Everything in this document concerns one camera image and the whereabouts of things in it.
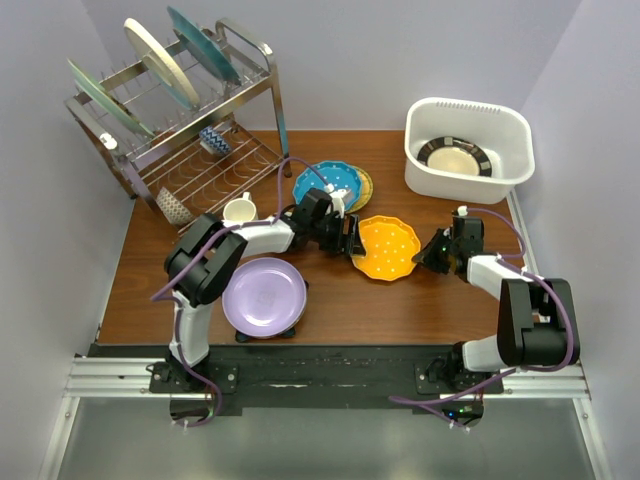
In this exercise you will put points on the orange polka dot plate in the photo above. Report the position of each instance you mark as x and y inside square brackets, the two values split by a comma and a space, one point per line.
[390, 245]

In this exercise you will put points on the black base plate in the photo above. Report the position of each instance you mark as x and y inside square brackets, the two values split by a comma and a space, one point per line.
[301, 376]

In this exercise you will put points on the blue zigzag bowl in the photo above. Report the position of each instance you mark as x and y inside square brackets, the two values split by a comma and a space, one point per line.
[213, 142]

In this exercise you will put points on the black striped cream plate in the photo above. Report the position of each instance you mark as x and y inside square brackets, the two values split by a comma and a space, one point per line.
[454, 155]

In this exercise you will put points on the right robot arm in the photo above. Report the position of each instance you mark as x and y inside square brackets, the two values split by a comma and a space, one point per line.
[536, 326]

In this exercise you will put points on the white cup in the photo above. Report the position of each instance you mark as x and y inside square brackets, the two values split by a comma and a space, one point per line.
[240, 210]

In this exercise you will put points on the purple plate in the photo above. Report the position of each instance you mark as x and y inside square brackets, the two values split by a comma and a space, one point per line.
[267, 268]

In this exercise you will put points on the teal plate in rack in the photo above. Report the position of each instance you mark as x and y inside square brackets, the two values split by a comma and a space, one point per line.
[202, 48]

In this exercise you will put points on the blue polka dot plate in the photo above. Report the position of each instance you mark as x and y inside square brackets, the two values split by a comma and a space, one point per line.
[340, 174]

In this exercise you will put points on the metal dish rack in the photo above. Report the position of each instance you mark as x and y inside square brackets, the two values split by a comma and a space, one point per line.
[196, 121]

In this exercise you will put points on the grey patterned cup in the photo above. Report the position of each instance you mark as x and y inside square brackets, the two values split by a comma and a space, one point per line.
[174, 211]

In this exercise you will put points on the yellow patterned plate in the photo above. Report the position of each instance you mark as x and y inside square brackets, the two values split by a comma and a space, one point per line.
[366, 190]

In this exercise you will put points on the aluminium rail frame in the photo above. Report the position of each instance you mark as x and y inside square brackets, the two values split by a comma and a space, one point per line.
[542, 428]

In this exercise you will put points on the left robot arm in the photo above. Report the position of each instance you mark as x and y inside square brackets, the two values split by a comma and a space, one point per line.
[201, 266]

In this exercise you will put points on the green plate in rack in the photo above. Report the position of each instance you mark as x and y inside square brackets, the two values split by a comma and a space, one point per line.
[96, 92]

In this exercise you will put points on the cream plate in rack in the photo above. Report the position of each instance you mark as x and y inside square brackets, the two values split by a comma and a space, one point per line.
[161, 64]

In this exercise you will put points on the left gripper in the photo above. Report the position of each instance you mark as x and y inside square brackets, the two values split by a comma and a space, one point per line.
[338, 244]

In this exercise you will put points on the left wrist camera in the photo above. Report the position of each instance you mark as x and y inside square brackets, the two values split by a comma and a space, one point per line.
[340, 198]

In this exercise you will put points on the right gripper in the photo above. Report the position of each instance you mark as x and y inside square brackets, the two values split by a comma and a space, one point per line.
[426, 257]

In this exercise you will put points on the white plastic bin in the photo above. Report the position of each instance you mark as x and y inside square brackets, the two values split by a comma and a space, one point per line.
[504, 135]

